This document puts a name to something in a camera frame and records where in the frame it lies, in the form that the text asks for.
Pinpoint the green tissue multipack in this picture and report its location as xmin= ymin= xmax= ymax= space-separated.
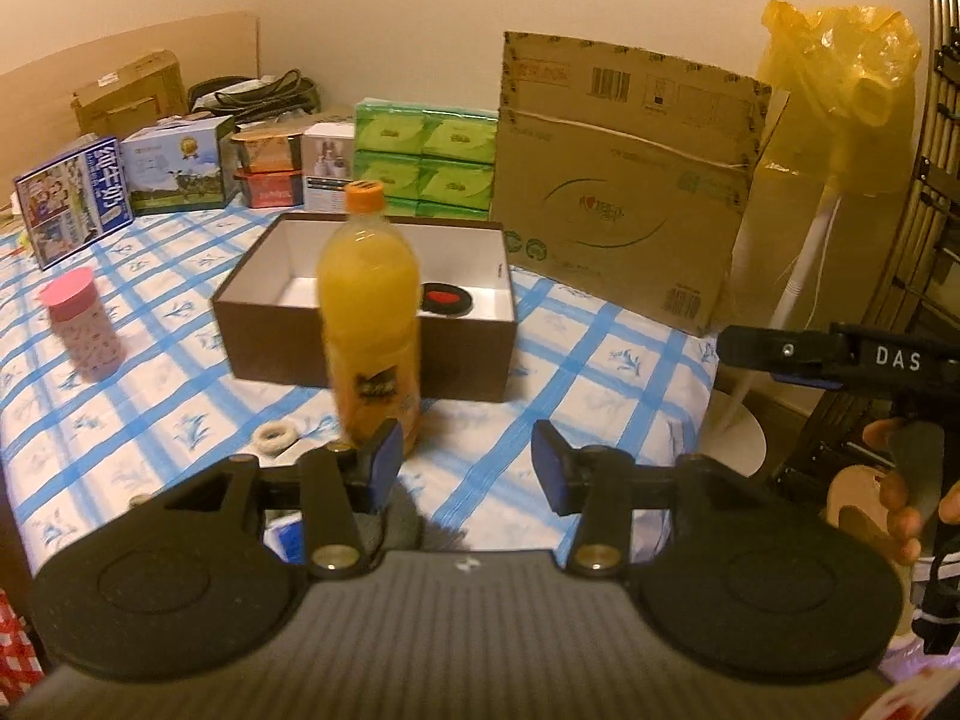
xmin=352 ymin=97 xmax=498 ymax=222

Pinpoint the pink printed cup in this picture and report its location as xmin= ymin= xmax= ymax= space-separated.
xmin=39 ymin=266 xmax=123 ymax=385

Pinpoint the wooden headboard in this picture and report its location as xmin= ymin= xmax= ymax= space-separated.
xmin=0 ymin=11 xmax=260 ymax=166

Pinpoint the cow printed carton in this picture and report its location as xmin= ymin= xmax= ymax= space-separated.
xmin=120 ymin=116 xmax=237 ymax=215

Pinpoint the white photo printed box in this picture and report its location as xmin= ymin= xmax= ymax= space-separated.
xmin=302 ymin=124 xmax=357 ymax=212

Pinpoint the blue card tag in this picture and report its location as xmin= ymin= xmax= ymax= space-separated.
xmin=270 ymin=517 xmax=308 ymax=563

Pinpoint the black strap bag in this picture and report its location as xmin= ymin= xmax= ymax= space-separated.
xmin=187 ymin=69 xmax=322 ymax=125

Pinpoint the white fan base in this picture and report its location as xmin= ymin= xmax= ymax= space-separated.
xmin=703 ymin=195 xmax=837 ymax=477

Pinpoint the red checked cloth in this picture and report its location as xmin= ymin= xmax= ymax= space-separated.
xmin=0 ymin=589 xmax=46 ymax=698

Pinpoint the black round pad red centre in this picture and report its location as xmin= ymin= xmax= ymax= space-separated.
xmin=420 ymin=281 xmax=475 ymax=318

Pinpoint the blue printed carton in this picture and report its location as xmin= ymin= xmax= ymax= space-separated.
xmin=13 ymin=136 xmax=134 ymax=272

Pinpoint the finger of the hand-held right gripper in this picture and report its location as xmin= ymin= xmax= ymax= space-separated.
xmin=772 ymin=366 xmax=845 ymax=391
xmin=716 ymin=324 xmax=848 ymax=376

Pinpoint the dark grey knit cloth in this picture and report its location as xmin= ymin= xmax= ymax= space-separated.
xmin=352 ymin=491 xmax=428 ymax=552

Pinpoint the small plain cardboard box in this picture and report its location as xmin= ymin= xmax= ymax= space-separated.
xmin=71 ymin=50 xmax=188 ymax=137

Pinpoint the red packaged box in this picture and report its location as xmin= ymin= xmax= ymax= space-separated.
xmin=234 ymin=169 xmax=305 ymax=209

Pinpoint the white fuzzy hair tie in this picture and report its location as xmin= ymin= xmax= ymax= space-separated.
xmin=251 ymin=424 xmax=299 ymax=457

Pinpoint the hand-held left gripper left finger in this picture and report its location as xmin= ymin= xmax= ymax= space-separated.
xmin=135 ymin=418 xmax=404 ymax=580

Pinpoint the fan in yellow bag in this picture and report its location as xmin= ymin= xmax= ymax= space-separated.
xmin=731 ymin=0 xmax=922 ymax=331

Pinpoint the person's right hand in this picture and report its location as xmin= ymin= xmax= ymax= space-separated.
xmin=861 ymin=420 xmax=925 ymax=565

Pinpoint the brown cardboard box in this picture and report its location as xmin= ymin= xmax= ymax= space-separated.
xmin=210 ymin=211 xmax=518 ymax=404

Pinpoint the gold packaged box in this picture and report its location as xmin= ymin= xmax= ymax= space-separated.
xmin=231 ymin=127 xmax=305 ymax=173

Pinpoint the blue checked bedsheet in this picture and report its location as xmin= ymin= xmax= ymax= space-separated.
xmin=0 ymin=199 xmax=725 ymax=586

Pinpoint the large printed cardboard box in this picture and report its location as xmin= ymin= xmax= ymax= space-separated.
xmin=489 ymin=31 xmax=773 ymax=338

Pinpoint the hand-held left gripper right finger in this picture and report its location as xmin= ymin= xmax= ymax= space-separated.
xmin=531 ymin=420 xmax=796 ymax=580

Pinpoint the orange juice bottle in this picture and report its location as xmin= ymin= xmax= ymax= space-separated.
xmin=316 ymin=180 xmax=422 ymax=458

